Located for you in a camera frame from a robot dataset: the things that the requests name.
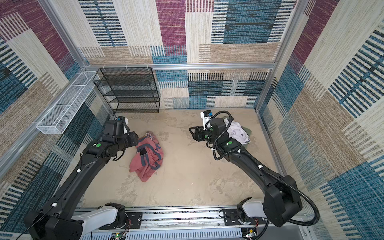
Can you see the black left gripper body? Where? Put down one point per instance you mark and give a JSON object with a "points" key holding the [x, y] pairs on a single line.
{"points": [[131, 139]]}

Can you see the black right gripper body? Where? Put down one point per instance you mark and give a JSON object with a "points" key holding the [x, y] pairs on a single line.
{"points": [[201, 134]]}

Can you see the red printed t-shirt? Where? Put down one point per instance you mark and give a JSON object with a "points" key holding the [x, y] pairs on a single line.
{"points": [[148, 158]]}

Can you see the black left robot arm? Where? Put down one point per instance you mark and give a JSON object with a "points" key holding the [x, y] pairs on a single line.
{"points": [[56, 220]]}

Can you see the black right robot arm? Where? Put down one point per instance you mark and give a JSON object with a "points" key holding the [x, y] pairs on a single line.
{"points": [[281, 198]]}

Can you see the white cloth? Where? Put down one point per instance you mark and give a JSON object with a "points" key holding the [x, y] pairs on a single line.
{"points": [[235, 131]]}

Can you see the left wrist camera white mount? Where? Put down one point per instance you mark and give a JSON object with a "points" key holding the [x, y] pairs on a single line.
{"points": [[125, 123]]}

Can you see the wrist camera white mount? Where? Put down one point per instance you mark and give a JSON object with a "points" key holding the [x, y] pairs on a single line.
{"points": [[125, 123], [206, 117]]}

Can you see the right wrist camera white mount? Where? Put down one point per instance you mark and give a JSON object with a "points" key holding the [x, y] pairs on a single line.
{"points": [[206, 117]]}

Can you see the black wire mesh shelf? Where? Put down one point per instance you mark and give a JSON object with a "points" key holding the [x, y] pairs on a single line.
{"points": [[128, 90]]}

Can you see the white wire mesh basket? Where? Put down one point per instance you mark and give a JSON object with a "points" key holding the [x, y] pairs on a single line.
{"points": [[57, 119]]}

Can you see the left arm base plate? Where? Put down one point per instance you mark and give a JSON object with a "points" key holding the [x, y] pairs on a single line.
{"points": [[132, 220]]}

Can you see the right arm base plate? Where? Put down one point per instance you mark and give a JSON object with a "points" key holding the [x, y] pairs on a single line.
{"points": [[231, 218]]}

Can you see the aluminium mounting rail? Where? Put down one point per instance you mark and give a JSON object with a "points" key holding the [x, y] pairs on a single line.
{"points": [[198, 223]]}

